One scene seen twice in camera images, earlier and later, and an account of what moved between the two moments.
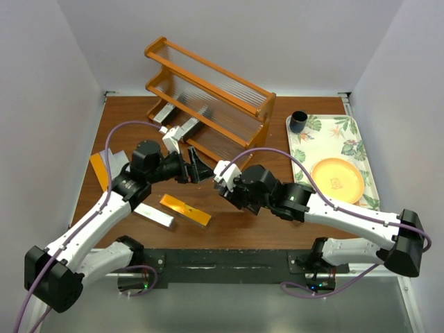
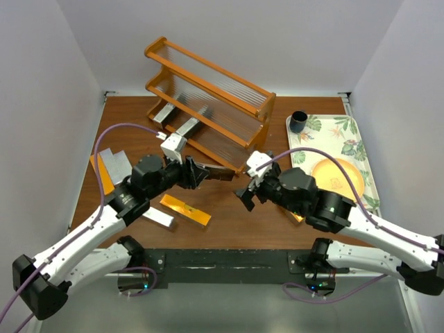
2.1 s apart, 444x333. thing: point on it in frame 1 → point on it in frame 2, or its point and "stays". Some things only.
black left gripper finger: (202, 171) stays
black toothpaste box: (195, 129) → (187, 125)
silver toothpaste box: (154, 216) stays
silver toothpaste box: (164, 112) stays
